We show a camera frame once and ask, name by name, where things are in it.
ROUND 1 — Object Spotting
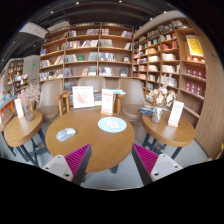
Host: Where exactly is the white sign card table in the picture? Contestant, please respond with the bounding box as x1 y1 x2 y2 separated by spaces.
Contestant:
168 101 184 127
15 99 24 118

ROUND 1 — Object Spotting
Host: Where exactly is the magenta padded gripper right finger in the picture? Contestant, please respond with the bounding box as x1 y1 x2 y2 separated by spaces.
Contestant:
132 143 182 185

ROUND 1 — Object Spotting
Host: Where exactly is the wooden bookshelf right wall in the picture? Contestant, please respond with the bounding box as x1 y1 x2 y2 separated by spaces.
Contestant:
133 18 206 125

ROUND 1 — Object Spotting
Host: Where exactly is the distant wooden bookshelf left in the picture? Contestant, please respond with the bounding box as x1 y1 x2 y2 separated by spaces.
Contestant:
7 59 29 95

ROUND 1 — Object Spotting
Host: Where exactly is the round wooden right side table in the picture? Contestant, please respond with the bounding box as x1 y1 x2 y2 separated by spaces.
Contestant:
142 111 195 159

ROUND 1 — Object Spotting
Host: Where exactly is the white sign card right table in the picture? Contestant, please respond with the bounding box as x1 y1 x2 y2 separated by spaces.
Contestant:
168 101 184 127

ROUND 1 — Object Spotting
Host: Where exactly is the round light blue mouse pad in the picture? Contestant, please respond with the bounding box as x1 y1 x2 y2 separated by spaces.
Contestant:
98 117 127 133

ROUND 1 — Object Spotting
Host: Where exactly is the white sign card left table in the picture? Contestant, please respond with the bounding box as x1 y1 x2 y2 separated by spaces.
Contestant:
15 99 24 118

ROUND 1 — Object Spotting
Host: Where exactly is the yellow poster on shelf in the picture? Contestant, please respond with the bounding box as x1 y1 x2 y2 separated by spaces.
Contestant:
186 35 204 57

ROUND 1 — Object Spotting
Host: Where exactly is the stack of books right table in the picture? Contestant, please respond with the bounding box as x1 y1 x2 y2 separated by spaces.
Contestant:
138 106 154 116

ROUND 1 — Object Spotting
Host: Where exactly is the small wooden table behind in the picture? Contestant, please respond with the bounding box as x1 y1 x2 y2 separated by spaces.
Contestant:
55 89 125 115

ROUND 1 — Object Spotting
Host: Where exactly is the beige armchair middle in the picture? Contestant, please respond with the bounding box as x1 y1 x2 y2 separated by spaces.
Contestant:
78 76 106 91

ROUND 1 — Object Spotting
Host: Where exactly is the beige armchair right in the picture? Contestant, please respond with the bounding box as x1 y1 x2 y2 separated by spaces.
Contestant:
118 79 146 122

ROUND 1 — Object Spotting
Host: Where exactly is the glass vase dried flowers right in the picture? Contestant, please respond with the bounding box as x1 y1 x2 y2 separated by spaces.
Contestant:
149 74 176 123

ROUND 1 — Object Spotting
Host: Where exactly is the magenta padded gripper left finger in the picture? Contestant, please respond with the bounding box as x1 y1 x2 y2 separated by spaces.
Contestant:
43 144 92 185

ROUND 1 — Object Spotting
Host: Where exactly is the round wooden centre table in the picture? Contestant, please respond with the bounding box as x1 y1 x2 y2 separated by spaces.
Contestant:
45 109 135 173

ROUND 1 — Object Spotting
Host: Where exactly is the beige armchair left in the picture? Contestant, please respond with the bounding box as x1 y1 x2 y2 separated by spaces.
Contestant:
37 79 63 122

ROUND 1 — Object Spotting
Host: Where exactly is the framed pink floral picture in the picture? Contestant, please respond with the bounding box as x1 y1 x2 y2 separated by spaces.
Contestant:
72 86 95 108

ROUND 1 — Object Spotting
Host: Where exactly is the glass vase pink flowers left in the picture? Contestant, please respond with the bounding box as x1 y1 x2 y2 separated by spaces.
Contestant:
18 84 40 122

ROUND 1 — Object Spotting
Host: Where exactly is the beige armchair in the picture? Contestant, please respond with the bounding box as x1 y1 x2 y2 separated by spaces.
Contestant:
78 76 106 91
37 79 63 122
118 79 146 122

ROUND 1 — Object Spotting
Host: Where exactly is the round wooden left side table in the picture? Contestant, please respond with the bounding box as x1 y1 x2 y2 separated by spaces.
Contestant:
4 110 47 166

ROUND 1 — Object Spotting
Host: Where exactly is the large wooden bookshelf back wall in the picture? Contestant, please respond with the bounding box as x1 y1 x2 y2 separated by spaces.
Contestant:
39 22 134 88

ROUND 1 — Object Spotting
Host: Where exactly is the round wooden table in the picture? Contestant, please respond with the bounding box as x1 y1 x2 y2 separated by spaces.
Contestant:
45 109 135 173
4 110 47 166
142 111 195 159

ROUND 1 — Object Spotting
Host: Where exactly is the white red standing sign card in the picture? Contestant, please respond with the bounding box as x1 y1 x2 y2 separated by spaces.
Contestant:
101 89 113 115

